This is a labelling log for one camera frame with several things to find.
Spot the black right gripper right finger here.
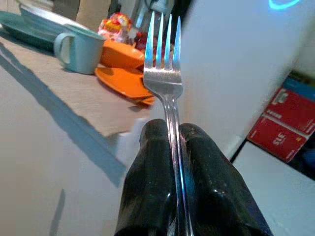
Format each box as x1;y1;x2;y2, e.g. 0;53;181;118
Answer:
179;122;274;236

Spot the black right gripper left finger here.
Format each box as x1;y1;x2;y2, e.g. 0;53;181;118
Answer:
114;118;178;236

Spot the silver metal fork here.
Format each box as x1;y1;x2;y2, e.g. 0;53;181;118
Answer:
143;11;194;236

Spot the red cardboard box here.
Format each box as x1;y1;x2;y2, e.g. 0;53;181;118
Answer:
247;86;315;163

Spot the orange plate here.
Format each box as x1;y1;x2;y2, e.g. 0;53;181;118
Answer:
94;66;156;107

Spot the orange bowl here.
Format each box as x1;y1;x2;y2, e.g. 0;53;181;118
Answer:
99;39;145;70

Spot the blue box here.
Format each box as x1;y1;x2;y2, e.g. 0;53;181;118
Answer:
282;77;315;102

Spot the light green mug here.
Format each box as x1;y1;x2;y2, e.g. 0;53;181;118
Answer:
53;24;107;75

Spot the red and yellow snack bag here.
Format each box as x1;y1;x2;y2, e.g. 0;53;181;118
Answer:
97;12;135;45

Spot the light green bowl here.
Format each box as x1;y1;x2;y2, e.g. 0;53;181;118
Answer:
19;5;89;35

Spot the teal green plate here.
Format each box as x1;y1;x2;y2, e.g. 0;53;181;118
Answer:
0;10;65;52

